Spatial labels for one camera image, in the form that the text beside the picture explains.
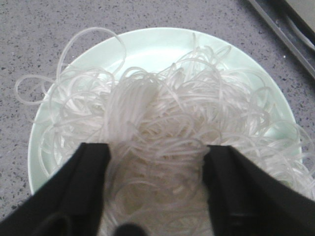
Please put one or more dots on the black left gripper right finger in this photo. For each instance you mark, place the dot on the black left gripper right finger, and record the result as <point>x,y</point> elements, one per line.
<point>246,201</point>

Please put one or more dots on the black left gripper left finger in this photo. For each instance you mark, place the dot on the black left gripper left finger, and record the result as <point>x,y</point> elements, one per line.
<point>70,203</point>

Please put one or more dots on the translucent white vermicelli bundle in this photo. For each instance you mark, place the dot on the translucent white vermicelli bundle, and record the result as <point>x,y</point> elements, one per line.
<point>159,126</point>

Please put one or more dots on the pale green round plate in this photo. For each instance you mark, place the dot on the pale green round plate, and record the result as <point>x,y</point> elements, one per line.
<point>152,49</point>

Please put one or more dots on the black silver kitchen scale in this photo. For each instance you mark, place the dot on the black silver kitchen scale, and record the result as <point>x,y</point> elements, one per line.
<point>293,21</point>

